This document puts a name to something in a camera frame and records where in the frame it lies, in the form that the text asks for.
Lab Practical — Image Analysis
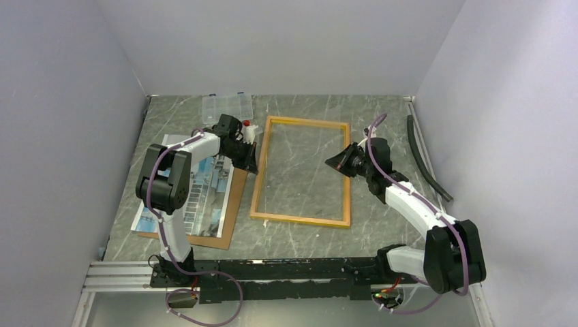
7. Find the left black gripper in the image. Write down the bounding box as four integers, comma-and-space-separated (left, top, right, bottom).
222, 139, 259, 175

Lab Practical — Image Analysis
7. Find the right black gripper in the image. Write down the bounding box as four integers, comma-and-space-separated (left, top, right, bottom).
325, 141, 373, 178

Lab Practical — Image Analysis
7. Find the clear acrylic glazing sheet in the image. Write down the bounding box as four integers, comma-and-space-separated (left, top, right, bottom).
252, 118, 350, 228

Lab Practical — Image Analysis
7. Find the yellow wooden picture frame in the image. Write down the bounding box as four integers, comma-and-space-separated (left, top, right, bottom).
249, 116, 351, 228

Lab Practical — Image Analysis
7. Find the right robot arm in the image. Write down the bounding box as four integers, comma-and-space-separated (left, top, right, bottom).
325, 138, 487, 294

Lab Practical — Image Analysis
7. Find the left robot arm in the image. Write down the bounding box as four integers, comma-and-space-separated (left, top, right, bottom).
135, 114, 258, 286

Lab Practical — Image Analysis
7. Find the building photo print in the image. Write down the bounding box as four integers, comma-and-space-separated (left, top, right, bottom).
131, 135, 233, 238

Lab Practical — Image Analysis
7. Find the brown backing board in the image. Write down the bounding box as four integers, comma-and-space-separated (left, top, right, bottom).
137, 167, 250, 251

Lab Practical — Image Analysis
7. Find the clear plastic organizer box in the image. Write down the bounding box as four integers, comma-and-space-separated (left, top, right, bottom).
201, 93, 254, 125

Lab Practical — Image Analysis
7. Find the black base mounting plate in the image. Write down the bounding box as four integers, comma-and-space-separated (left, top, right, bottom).
149, 256, 415, 304

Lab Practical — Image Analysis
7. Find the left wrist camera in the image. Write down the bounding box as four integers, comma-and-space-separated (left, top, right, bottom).
241, 120, 263, 144

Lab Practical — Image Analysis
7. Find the black corrugated hose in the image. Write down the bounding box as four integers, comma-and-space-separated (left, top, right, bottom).
406, 114, 454, 202

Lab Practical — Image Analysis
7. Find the aluminium rail frame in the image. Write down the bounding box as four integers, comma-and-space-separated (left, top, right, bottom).
73, 259, 493, 326

